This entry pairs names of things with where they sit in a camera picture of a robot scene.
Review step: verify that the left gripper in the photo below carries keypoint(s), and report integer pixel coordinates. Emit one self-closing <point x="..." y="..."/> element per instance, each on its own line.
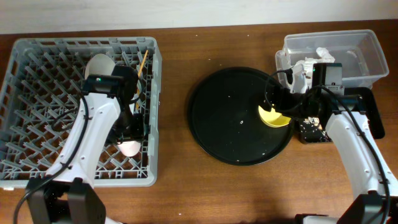
<point x="128" y="134"/>

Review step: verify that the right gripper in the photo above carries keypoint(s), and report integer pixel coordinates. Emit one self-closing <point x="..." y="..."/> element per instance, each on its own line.
<point x="281" y="104"/>

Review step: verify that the pink cup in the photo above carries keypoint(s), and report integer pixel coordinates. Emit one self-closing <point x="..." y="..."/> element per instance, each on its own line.
<point x="129" y="148"/>

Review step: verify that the wooden chopstick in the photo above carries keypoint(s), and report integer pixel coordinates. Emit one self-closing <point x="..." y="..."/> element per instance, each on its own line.
<point x="142" y="64"/>
<point x="137" y="98"/>

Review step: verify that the peanut shells and rice waste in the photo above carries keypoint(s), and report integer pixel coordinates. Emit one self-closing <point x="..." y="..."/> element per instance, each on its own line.
<point x="311" y="131"/>

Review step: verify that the yellow bowl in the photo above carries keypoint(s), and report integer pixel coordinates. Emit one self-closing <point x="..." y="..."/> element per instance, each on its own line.
<point x="272" y="118"/>

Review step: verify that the white tissue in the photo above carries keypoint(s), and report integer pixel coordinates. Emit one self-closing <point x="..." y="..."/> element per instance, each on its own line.
<point x="324" y="57"/>

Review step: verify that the grey round plate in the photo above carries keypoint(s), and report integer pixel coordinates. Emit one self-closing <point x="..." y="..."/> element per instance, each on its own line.
<point x="100" y="64"/>

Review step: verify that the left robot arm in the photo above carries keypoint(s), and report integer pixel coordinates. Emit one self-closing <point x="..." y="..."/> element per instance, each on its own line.
<point x="66" y="193"/>

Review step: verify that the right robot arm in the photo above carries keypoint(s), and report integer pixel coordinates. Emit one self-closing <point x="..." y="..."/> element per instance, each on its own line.
<point x="347" y="125"/>

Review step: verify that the grey plastic dishwasher rack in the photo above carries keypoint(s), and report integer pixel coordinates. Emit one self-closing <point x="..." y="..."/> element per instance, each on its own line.
<point x="39" y="94"/>

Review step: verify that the black rectangular bin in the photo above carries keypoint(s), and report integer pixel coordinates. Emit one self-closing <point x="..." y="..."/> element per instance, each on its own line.
<point x="370" y="107"/>

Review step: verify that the clear plastic bin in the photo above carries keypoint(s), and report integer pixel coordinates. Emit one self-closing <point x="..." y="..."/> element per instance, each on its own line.
<point x="359" y="52"/>

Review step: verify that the round black tray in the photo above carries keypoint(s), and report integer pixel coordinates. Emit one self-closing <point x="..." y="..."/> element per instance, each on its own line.
<point x="223" y="117"/>

